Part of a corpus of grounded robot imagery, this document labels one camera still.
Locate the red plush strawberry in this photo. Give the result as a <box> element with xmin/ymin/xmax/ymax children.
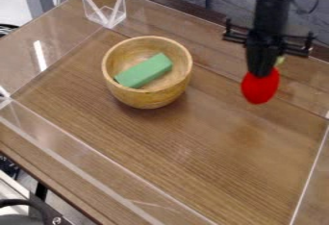
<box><xmin>241</xmin><ymin>56</ymin><xmax>285</xmax><ymax>105</ymax></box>

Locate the light wooden bowl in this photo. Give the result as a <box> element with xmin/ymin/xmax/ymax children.
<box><xmin>102</xmin><ymin>36</ymin><xmax>193</xmax><ymax>109</ymax></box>

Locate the clear acrylic tray enclosure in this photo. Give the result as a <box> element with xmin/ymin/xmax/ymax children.
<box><xmin>0</xmin><ymin>0</ymin><xmax>329</xmax><ymax>225</ymax></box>

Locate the green rectangular block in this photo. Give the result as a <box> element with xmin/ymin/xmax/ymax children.
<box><xmin>115</xmin><ymin>53</ymin><xmax>174</xmax><ymax>88</ymax></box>

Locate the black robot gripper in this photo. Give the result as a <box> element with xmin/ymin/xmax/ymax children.
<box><xmin>222</xmin><ymin>0</ymin><xmax>315</xmax><ymax>77</ymax></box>

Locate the black bracket with cable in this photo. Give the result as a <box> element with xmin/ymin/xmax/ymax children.
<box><xmin>0</xmin><ymin>198</ymin><xmax>75</xmax><ymax>225</ymax></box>

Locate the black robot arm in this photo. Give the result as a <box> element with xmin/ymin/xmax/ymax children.
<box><xmin>222</xmin><ymin>0</ymin><xmax>315</xmax><ymax>78</ymax></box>

